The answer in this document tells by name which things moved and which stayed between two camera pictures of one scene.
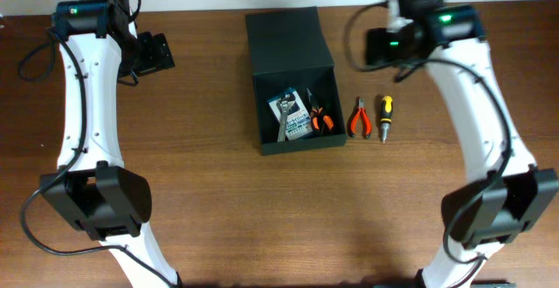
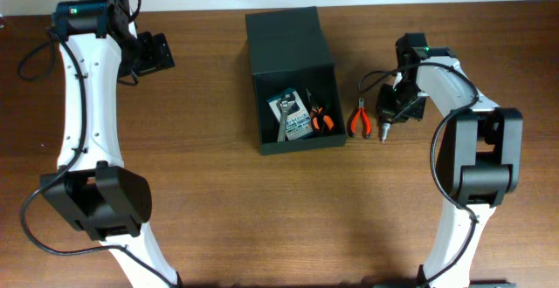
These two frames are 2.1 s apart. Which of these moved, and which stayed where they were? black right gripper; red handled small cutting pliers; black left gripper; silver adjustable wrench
Moved: black right gripper
Stayed: red handled small cutting pliers; black left gripper; silver adjustable wrench
